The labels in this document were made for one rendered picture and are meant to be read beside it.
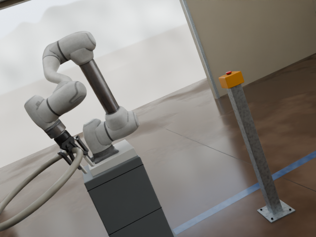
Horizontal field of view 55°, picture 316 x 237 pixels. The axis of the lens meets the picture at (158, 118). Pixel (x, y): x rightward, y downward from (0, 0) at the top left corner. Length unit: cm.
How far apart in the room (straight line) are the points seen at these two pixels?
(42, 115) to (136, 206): 100
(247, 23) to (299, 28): 140
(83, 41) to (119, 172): 86
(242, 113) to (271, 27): 561
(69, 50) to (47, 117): 55
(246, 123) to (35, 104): 135
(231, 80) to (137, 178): 90
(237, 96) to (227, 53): 488
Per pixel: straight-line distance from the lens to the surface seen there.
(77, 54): 188
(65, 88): 140
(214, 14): 694
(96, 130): 209
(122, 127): 204
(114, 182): 207
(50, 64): 182
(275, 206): 244
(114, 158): 207
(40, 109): 146
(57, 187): 125
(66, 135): 151
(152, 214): 220
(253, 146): 221
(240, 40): 715
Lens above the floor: 139
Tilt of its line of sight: 11 degrees down
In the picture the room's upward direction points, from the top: 22 degrees counter-clockwise
